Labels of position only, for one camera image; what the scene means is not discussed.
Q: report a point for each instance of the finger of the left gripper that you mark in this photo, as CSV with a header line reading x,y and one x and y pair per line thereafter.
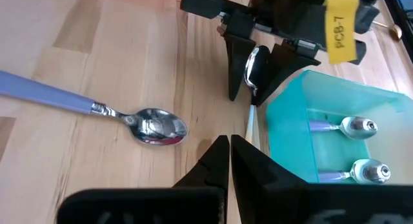
x,y
237,56
284,62

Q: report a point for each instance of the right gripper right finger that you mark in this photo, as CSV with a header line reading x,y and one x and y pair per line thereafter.
x,y
255,172

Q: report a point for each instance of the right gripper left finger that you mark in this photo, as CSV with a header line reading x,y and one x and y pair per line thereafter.
x,y
216,172

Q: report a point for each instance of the gold spoon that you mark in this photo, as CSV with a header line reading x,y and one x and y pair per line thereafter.
x,y
395,32

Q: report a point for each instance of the teal plastic bin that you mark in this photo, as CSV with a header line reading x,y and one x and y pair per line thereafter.
x,y
290,137

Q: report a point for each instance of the yellow label tag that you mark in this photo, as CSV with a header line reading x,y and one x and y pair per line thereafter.
x,y
340,30

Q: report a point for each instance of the black aluminium table frame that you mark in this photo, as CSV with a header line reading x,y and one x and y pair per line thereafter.
x,y
401,27

